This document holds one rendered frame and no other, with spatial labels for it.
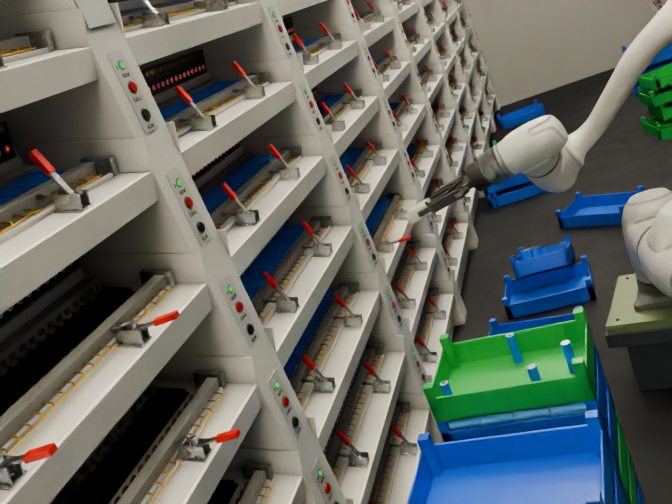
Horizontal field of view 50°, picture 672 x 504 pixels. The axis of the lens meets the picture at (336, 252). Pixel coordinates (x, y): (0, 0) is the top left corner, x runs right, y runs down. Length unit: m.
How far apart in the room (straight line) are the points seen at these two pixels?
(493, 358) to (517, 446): 0.35
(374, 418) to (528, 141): 0.74
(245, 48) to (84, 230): 0.90
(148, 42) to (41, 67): 0.28
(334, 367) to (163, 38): 0.74
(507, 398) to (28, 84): 0.95
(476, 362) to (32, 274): 0.99
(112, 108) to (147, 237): 0.20
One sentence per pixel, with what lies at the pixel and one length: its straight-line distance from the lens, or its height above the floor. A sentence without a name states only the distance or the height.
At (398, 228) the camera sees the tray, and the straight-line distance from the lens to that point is 2.22.
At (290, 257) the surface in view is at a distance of 1.56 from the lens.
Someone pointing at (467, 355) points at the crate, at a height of 0.42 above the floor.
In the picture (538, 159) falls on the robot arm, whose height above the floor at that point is 0.68.
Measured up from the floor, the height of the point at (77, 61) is 1.24.
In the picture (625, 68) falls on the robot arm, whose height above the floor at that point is 0.81.
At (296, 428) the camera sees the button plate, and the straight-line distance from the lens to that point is 1.26.
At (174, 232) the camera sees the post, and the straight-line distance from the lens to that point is 1.10.
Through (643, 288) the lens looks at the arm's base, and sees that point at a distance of 1.98.
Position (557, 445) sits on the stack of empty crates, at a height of 0.42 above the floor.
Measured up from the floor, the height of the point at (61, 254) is 1.04.
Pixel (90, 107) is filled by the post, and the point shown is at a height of 1.18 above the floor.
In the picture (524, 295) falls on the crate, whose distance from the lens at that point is 2.70.
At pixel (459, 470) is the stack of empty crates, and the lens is 1.29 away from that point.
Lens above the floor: 1.17
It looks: 17 degrees down
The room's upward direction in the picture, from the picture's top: 23 degrees counter-clockwise
